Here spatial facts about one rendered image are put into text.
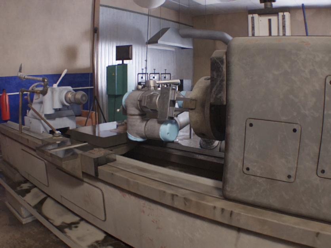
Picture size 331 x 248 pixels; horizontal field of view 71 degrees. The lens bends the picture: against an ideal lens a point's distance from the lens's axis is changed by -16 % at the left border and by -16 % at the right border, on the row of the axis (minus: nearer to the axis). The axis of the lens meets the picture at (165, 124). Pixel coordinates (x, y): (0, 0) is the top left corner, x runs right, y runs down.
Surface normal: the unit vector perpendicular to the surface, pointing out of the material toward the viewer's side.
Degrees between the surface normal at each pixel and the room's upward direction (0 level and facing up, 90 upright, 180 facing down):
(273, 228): 90
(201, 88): 50
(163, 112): 81
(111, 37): 90
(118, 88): 90
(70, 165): 90
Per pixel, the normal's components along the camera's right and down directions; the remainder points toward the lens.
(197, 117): -0.62, 0.31
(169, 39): 0.77, -0.04
